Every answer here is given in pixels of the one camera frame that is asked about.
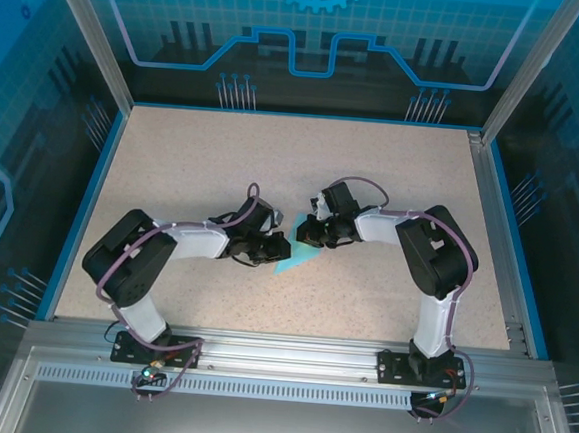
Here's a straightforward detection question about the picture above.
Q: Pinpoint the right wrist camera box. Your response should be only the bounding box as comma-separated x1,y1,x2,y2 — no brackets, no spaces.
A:
307,190,333,224

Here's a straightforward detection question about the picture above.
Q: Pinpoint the aluminium frame post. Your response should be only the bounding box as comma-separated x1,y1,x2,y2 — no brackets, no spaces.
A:
31,0,142,115
480,0,579,153

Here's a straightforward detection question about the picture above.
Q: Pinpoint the light blue cloth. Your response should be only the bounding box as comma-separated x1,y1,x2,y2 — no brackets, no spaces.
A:
272,211,330,279

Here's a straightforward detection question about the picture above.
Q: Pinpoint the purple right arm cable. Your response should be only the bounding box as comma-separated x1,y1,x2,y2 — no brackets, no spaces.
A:
316,174,491,425

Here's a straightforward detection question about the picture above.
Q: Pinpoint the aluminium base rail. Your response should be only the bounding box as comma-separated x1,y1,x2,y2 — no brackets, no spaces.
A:
22,311,559,399

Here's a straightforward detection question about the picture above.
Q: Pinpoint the aluminium side rail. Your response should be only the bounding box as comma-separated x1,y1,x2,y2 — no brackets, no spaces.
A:
449,129,548,357

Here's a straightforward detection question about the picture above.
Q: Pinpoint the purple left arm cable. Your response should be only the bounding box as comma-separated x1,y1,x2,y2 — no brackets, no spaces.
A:
85,170,263,410

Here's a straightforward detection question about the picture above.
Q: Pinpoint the blue gear print panel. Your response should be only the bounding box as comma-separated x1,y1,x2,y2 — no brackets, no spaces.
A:
57,0,563,136

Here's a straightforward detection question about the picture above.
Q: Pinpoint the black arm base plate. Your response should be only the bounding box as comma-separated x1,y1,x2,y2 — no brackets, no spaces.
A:
375,347,469,391
110,330,204,370

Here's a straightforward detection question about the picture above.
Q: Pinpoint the aluminium sheet tray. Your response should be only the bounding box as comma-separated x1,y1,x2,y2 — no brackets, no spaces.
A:
0,343,579,433

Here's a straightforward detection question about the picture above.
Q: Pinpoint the green lit cable connector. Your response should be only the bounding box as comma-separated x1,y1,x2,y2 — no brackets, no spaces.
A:
136,358,168,384
423,387,458,407

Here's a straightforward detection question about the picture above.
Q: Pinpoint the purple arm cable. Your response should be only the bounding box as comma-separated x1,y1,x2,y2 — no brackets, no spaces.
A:
85,170,263,410
316,174,491,425

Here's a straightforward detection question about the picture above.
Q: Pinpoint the slotted grey cable duct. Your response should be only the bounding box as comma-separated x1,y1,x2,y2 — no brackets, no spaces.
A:
34,362,430,413

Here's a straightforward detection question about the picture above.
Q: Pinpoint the blue circuit print panel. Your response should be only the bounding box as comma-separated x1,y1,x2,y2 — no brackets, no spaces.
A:
0,0,137,433
467,0,579,433

